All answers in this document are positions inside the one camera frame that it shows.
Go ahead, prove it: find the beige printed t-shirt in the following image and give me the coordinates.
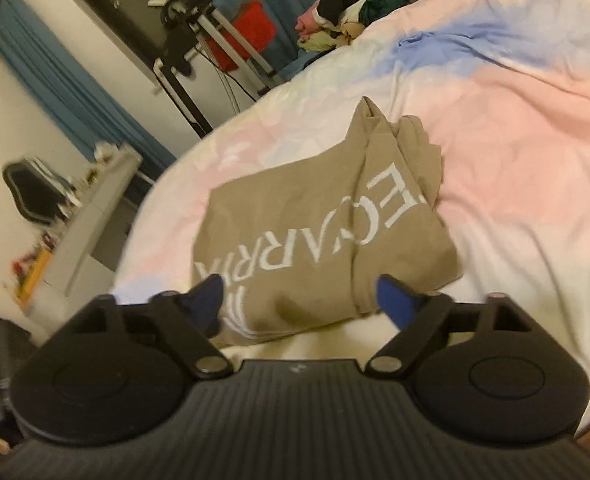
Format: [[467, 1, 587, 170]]
[[191, 96, 464, 349]]

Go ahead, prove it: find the orange box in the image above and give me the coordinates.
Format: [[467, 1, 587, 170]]
[[14, 247, 54, 307]]

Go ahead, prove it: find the group of cosmetic bottles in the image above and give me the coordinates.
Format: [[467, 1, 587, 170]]
[[50, 150, 122, 221]]

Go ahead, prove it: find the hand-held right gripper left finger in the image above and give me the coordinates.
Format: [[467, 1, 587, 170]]
[[70, 274, 233, 380]]

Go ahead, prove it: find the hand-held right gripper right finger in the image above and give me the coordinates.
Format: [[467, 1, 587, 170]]
[[366, 274, 532, 379]]

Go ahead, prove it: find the bed with pastel duvet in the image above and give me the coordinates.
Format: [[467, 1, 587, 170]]
[[112, 0, 590, 437]]

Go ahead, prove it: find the narrow blue curtain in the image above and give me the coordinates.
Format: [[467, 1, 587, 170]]
[[0, 0, 177, 172]]

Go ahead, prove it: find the garment steamer stand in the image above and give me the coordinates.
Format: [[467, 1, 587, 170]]
[[147, 0, 287, 102]]

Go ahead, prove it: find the wavy black-framed mirror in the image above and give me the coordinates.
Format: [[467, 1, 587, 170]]
[[2, 157, 76, 224]]

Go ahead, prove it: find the white vanity table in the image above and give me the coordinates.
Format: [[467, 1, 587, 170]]
[[17, 144, 144, 322]]

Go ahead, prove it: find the red fuzzy garment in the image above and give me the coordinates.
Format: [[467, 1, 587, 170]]
[[207, 1, 279, 72]]

